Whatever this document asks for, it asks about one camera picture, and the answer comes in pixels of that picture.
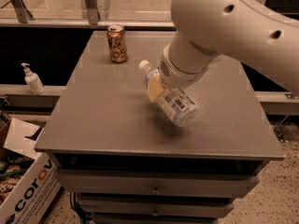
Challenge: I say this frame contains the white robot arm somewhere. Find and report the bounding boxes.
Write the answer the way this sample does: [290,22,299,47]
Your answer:
[158,0,299,94]

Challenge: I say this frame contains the left metal railing post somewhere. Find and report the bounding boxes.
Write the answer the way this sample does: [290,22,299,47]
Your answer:
[10,0,33,23]

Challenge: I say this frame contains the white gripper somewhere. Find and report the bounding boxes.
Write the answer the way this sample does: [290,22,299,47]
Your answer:
[147,44,206,103]

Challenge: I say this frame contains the black cables under cabinet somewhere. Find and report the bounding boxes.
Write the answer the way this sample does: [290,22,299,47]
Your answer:
[69,191,93,224]

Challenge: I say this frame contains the gold soda can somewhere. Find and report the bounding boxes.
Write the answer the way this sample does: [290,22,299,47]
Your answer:
[107,24,128,63]

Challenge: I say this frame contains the blue label plastic bottle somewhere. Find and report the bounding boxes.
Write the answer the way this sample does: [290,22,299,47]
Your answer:
[138,60,198,127]

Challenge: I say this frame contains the top cabinet drawer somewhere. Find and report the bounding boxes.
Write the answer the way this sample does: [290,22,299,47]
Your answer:
[55,169,259,199]

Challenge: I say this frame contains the grey drawer cabinet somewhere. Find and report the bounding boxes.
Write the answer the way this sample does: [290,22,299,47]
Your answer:
[36,32,284,224]

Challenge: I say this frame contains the white corovan cardboard box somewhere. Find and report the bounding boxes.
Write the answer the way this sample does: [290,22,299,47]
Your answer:
[0,118,61,224]

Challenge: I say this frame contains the middle metal railing post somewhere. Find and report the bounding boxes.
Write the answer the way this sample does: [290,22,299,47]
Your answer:
[84,0,100,24]

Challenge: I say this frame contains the white pump dispenser bottle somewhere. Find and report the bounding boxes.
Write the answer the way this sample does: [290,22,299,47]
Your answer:
[21,63,45,95]

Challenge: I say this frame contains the metal railing post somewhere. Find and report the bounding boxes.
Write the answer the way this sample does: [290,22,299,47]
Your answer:
[84,0,100,24]
[10,0,33,23]

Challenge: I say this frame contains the cabinet drawer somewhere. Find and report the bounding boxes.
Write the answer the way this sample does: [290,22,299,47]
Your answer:
[77,194,234,218]
[55,169,259,199]

